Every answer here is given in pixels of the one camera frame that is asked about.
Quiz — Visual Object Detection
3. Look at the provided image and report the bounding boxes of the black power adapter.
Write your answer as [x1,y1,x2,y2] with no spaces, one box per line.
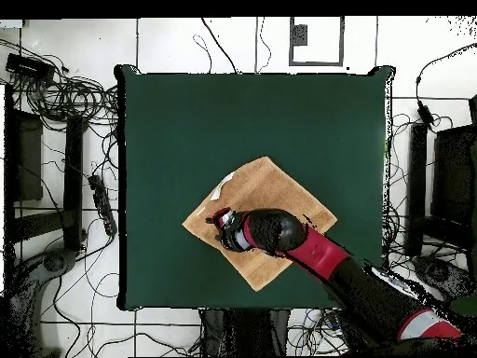
[416,99,436,130]

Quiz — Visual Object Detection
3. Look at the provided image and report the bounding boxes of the thin black looped cable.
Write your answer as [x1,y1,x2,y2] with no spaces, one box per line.
[192,32,213,75]

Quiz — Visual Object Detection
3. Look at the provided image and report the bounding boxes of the black power strip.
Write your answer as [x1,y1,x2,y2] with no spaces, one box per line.
[88,173,118,238]

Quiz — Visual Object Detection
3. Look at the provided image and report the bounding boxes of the grey chair base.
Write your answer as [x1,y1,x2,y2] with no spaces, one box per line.
[411,255,476,299]
[5,247,79,358]

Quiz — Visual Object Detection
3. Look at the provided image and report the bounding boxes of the black stand frame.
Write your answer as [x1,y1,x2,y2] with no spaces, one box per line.
[3,83,89,255]
[404,94,477,262]

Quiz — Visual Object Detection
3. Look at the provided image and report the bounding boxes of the small grey square plate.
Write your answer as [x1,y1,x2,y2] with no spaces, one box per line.
[292,23,309,47]

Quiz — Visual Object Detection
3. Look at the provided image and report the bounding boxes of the tan terry towel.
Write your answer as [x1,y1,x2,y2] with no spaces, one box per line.
[181,155,339,293]

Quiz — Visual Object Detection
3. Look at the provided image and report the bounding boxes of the dark green tablecloth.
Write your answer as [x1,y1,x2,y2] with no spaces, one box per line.
[116,62,396,312]

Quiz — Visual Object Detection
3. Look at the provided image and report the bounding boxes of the thick black cable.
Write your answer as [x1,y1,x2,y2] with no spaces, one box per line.
[200,17,239,75]

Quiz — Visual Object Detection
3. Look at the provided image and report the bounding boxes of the flat black box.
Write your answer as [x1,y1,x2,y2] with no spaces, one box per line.
[5,52,56,81]

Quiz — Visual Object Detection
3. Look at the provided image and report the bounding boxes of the black adapter cable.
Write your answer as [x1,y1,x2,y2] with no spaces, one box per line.
[415,42,477,103]

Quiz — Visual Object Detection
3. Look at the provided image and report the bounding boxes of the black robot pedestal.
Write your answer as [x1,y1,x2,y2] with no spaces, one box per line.
[200,308,292,357]

